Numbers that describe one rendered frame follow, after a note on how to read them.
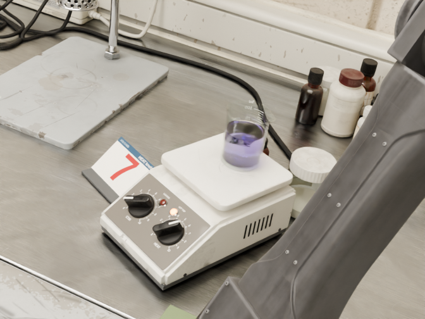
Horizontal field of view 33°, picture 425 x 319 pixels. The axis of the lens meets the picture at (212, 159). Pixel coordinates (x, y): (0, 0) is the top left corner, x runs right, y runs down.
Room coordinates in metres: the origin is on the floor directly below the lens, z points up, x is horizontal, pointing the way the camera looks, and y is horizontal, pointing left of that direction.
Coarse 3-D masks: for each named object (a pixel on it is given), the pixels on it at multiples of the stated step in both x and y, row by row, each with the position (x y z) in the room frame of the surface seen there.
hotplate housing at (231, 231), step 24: (192, 192) 0.68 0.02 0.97; (288, 192) 0.71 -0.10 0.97; (216, 216) 0.64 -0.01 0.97; (240, 216) 0.65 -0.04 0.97; (264, 216) 0.68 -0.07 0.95; (288, 216) 0.71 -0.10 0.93; (120, 240) 0.63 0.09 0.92; (216, 240) 0.63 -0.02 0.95; (240, 240) 0.65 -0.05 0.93; (264, 240) 0.69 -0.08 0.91; (144, 264) 0.60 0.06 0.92; (192, 264) 0.60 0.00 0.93; (216, 264) 0.64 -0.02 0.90
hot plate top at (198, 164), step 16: (192, 144) 0.75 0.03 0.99; (208, 144) 0.76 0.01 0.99; (176, 160) 0.71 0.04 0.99; (192, 160) 0.72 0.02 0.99; (208, 160) 0.72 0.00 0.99; (272, 160) 0.75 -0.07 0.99; (176, 176) 0.69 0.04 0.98; (192, 176) 0.69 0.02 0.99; (208, 176) 0.69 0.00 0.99; (224, 176) 0.70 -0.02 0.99; (240, 176) 0.70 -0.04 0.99; (256, 176) 0.71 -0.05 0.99; (272, 176) 0.71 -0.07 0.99; (288, 176) 0.72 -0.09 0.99; (208, 192) 0.66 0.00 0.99; (224, 192) 0.66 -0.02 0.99; (240, 192) 0.67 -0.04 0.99; (256, 192) 0.67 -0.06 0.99; (224, 208) 0.64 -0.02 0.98
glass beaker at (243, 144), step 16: (240, 96) 0.76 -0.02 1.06; (240, 112) 0.75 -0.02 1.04; (256, 112) 0.75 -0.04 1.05; (240, 128) 0.71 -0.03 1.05; (256, 128) 0.71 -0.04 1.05; (224, 144) 0.72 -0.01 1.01; (240, 144) 0.71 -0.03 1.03; (256, 144) 0.71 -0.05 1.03; (224, 160) 0.72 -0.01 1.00; (240, 160) 0.71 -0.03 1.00; (256, 160) 0.72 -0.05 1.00
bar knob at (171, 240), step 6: (168, 222) 0.62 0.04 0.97; (174, 222) 0.62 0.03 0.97; (180, 222) 0.62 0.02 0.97; (156, 228) 0.62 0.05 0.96; (162, 228) 0.62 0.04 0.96; (168, 228) 0.62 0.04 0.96; (174, 228) 0.62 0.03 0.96; (180, 228) 0.62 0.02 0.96; (156, 234) 0.62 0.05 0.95; (162, 234) 0.62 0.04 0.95; (168, 234) 0.62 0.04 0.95; (174, 234) 0.62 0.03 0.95; (180, 234) 0.62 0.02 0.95; (162, 240) 0.62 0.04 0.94; (168, 240) 0.61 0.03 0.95; (174, 240) 0.61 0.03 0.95
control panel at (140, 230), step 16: (128, 192) 0.69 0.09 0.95; (144, 192) 0.68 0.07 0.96; (160, 192) 0.68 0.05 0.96; (112, 208) 0.67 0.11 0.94; (160, 208) 0.66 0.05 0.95; (176, 208) 0.65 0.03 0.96; (128, 224) 0.64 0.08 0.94; (144, 224) 0.64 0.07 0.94; (192, 224) 0.63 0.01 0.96; (208, 224) 0.63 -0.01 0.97; (144, 240) 0.62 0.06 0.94; (192, 240) 0.61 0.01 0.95; (160, 256) 0.60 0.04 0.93; (176, 256) 0.60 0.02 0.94
